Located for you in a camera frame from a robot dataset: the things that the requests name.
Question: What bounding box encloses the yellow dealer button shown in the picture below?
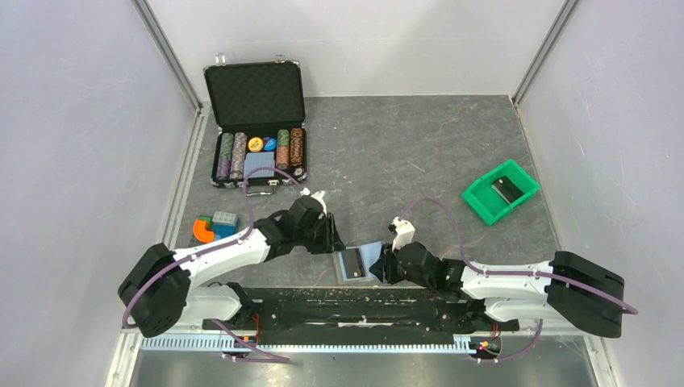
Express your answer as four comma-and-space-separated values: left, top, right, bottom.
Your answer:
248, 137, 265, 152

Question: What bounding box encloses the green orange chip stack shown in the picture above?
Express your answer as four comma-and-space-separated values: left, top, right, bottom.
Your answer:
275, 129, 290, 169

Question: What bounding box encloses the green plastic bin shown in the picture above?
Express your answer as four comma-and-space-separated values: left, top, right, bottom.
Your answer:
461, 159, 540, 226

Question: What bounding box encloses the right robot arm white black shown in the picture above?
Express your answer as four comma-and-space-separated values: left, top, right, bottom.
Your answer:
369, 242, 628, 339

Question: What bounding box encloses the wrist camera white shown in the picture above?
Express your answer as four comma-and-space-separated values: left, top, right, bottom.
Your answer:
300, 188, 327, 215
389, 217, 415, 252

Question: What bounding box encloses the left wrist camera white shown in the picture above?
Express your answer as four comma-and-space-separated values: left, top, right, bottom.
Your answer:
300, 188, 327, 215

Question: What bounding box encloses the brown orange chip stack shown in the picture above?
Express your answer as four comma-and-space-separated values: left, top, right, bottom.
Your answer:
290, 127, 304, 167

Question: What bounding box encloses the colourful toy block set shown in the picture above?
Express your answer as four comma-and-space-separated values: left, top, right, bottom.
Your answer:
192, 211, 240, 243

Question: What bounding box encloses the purple green chip stack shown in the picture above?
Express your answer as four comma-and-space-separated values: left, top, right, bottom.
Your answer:
216, 133, 234, 179

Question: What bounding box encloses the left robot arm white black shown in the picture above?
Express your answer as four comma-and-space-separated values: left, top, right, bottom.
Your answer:
118, 193, 345, 338

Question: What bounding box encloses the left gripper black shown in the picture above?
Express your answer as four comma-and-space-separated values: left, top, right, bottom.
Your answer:
294, 213, 346, 255

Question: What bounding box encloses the blue dealer button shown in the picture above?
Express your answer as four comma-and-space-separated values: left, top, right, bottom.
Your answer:
263, 137, 277, 152

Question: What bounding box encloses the blue playing card deck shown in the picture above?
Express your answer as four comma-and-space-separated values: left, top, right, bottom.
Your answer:
244, 152, 275, 178

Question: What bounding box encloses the olive card holder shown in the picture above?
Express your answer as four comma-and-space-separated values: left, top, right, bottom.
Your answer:
332, 241, 382, 285

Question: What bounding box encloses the black poker chip case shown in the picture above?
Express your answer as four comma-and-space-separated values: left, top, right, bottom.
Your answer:
203, 60, 308, 188

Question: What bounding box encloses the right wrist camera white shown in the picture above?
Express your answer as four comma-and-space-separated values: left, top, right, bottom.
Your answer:
389, 217, 415, 252

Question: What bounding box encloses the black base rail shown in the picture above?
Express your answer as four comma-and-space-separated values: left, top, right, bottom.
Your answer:
224, 287, 519, 345

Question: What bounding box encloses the purple brown chip stack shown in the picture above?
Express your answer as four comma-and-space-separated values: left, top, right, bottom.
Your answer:
229, 132, 248, 180

